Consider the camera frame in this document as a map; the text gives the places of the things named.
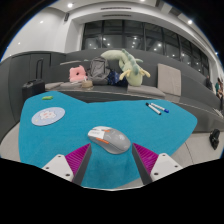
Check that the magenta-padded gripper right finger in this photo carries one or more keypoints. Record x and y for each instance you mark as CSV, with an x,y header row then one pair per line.
x,y
163,165

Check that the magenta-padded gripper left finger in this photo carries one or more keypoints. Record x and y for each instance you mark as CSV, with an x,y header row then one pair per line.
x,y
60,165

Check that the grey computer mouse orange accents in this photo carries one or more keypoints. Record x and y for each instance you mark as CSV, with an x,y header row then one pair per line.
x,y
111,139

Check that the round light blue mouse pad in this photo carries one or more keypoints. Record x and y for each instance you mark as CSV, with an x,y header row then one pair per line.
x,y
48,116

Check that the white marker blue cap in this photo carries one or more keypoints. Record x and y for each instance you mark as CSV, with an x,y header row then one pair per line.
x,y
159,107

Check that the black bag on floor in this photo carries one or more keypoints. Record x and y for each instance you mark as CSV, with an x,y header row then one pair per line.
x,y
215,138

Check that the small green eraser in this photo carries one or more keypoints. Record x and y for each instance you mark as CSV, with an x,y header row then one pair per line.
x,y
47,98

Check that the grey flat seat cushion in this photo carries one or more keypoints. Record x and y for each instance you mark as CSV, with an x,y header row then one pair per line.
x,y
53,85
145,90
71,85

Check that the black suitcase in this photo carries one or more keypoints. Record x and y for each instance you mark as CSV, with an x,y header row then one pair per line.
x,y
33,88

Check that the beige hat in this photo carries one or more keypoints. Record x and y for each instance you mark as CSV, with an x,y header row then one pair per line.
x,y
87,84

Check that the grey upright back cushion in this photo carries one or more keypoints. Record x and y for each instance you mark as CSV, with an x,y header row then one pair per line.
x,y
169,79

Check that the pink plush cushion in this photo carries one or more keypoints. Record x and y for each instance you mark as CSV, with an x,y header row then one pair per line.
x,y
77,75

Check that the person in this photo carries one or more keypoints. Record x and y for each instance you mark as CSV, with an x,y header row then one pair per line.
x,y
219,88
209,82

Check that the green plush dragon toy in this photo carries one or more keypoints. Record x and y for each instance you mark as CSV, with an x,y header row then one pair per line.
x,y
133,75

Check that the dark blue patterned bag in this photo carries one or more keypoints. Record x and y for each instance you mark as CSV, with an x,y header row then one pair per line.
x,y
115,78

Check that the grey backpack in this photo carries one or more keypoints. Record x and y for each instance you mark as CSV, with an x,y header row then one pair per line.
x,y
98,70

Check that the ceiling lights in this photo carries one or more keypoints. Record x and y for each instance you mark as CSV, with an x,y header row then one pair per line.
x,y
70,5

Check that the black wall speaker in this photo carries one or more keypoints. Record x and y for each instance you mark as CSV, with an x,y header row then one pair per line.
x,y
66,17

